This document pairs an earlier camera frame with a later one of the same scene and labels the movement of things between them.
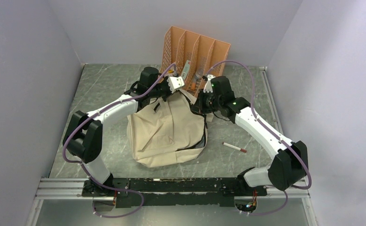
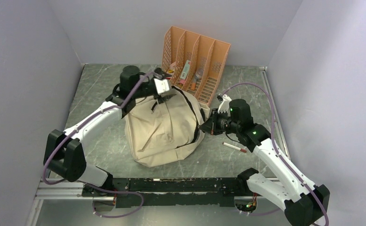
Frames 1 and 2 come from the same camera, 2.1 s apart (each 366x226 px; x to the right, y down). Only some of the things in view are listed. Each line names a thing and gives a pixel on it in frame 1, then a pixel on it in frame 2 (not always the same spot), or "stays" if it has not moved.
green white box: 184,74 stays
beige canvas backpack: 161,132 stays
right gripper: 199,106 → 210,125
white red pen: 235,147 stays
